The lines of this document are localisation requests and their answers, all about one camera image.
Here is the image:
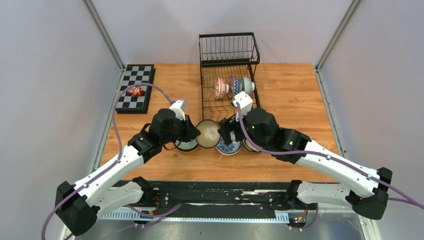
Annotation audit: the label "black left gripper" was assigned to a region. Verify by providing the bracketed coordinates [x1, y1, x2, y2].
[161, 114, 201, 145]

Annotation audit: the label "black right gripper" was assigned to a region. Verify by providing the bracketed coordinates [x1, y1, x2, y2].
[217, 107, 270, 151]

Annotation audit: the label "beige interior bowl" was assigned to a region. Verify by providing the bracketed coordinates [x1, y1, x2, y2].
[196, 119, 221, 149]

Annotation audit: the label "orange floral pattern bowl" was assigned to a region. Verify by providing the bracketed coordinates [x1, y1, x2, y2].
[214, 77, 230, 100]

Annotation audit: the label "orange geometric pattern bowl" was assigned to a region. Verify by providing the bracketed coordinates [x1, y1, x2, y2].
[227, 75, 242, 99]

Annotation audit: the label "teal dashed pattern bowl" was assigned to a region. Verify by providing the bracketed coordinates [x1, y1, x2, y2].
[240, 76, 256, 95]

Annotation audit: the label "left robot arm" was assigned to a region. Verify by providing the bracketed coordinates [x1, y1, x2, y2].
[54, 108, 201, 236]

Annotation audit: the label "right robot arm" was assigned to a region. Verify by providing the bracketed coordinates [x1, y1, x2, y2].
[218, 108, 393, 220]

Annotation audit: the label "white blue striped bowl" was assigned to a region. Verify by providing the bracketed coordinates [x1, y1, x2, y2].
[215, 131, 242, 156]

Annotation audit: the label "black beige right bowl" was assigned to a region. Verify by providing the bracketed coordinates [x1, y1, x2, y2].
[242, 139, 261, 153]

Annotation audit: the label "red owl toy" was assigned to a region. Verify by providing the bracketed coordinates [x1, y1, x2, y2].
[127, 86, 145, 97]

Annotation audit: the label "black white chessboard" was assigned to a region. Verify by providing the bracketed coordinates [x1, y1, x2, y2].
[115, 64, 156, 114]

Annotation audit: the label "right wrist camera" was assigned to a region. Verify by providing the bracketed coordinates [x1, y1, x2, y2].
[231, 91, 253, 122]

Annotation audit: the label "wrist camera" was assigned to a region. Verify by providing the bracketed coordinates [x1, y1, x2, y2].
[231, 91, 253, 122]
[169, 99, 188, 121]

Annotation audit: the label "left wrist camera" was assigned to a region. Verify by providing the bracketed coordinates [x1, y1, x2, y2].
[169, 99, 188, 121]

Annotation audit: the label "black wire dish rack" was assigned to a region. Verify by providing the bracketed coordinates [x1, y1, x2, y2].
[198, 32, 260, 122]

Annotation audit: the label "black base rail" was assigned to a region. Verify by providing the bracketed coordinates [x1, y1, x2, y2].
[74, 180, 374, 224]

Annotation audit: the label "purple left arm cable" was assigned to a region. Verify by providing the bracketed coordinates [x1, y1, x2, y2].
[41, 82, 182, 240]

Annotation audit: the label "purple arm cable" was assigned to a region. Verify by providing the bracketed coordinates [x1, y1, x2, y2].
[235, 102, 424, 231]
[41, 82, 182, 240]

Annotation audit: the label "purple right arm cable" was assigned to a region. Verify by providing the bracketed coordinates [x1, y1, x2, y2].
[235, 102, 424, 231]

